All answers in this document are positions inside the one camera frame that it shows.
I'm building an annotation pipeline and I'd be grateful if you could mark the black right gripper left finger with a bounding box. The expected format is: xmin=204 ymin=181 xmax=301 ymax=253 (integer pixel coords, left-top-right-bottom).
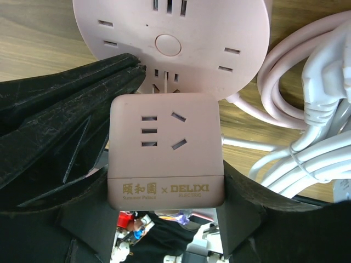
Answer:
xmin=1 ymin=167 xmax=118 ymax=262

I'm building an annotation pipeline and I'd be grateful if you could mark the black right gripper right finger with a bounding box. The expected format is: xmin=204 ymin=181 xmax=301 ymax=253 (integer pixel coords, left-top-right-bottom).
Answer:
xmin=217 ymin=162 xmax=350 ymax=262

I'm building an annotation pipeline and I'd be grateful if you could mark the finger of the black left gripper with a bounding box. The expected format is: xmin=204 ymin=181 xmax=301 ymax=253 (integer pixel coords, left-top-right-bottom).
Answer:
xmin=1 ymin=65 xmax=146 ymax=205
xmin=1 ymin=53 xmax=140 ymax=121

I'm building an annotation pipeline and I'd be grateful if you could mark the pink cube socket adapter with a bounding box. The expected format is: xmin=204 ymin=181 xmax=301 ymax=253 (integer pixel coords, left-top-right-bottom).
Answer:
xmin=107 ymin=93 xmax=225 ymax=211

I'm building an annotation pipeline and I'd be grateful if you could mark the pink round socket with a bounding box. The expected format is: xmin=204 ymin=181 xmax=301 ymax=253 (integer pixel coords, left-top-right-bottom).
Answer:
xmin=72 ymin=0 xmax=273 ymax=100

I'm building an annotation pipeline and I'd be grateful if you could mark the white cable of plain strip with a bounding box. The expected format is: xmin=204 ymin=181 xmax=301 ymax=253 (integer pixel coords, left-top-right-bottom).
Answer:
xmin=222 ymin=19 xmax=351 ymax=199

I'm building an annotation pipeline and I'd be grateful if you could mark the pink bundled cable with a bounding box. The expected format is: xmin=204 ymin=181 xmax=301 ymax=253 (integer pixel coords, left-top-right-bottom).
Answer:
xmin=224 ymin=9 xmax=351 ymax=131

